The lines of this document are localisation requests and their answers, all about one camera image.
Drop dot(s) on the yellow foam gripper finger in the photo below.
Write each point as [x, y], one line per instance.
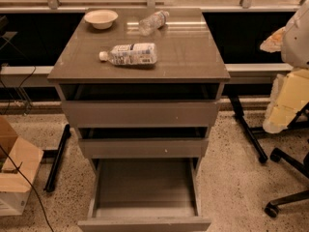
[289, 95]

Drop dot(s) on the blue label plastic bottle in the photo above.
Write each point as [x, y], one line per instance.
[134, 54]

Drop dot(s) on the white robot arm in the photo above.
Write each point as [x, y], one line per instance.
[292, 40]

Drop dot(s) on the grey drawer cabinet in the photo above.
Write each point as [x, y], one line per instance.
[188, 67]

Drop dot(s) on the clear crushed plastic bottle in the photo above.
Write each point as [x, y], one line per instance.
[153, 22]

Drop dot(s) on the bottom grey open drawer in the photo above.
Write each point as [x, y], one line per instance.
[145, 195]

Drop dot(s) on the middle grey drawer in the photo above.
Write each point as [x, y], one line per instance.
[103, 143]

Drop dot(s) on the top grey drawer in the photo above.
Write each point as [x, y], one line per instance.
[140, 114]

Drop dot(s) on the black table leg right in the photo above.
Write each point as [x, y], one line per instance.
[237, 107]

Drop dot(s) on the black table leg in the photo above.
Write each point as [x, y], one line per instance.
[56, 155]
[237, 107]

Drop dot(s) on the white paper bowl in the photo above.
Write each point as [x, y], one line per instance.
[101, 19]

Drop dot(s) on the black table leg left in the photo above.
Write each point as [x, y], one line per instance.
[56, 155]

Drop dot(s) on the cardboard box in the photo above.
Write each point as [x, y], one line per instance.
[20, 164]

